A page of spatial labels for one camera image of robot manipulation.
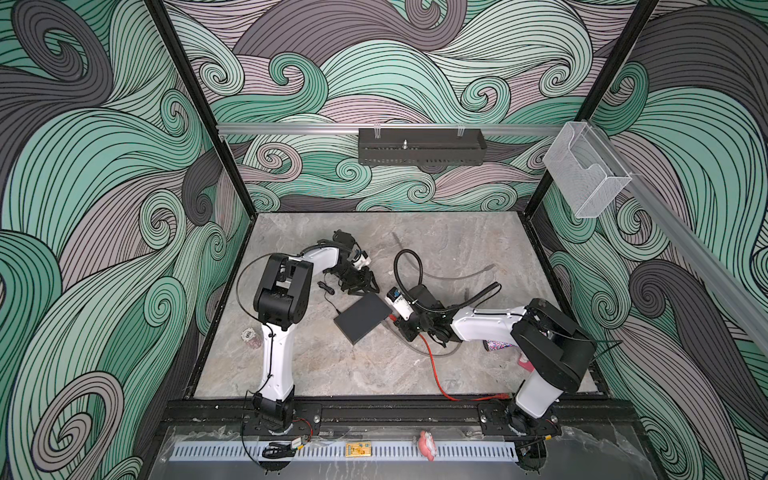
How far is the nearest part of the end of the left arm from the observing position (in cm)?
88

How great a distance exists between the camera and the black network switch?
89 cm

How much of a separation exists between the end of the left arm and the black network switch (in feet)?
0.14
